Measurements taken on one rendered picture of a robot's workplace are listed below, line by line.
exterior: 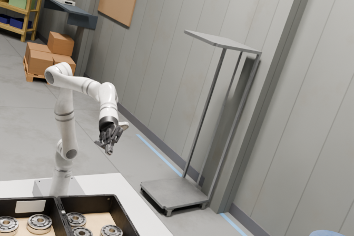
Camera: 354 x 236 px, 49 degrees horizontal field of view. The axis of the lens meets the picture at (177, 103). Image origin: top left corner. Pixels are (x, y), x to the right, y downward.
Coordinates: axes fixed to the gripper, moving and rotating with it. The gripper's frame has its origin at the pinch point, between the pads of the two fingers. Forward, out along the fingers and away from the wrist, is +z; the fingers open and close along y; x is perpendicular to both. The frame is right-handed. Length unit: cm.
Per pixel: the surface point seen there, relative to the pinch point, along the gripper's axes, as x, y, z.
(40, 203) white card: 18, -56, -15
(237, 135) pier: 192, -7, -152
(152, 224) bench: 85, -41, -26
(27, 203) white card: 13, -59, -14
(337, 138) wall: 195, 69, -98
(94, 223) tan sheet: 43, -47, -11
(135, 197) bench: 85, -52, -50
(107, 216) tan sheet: 50, -45, -17
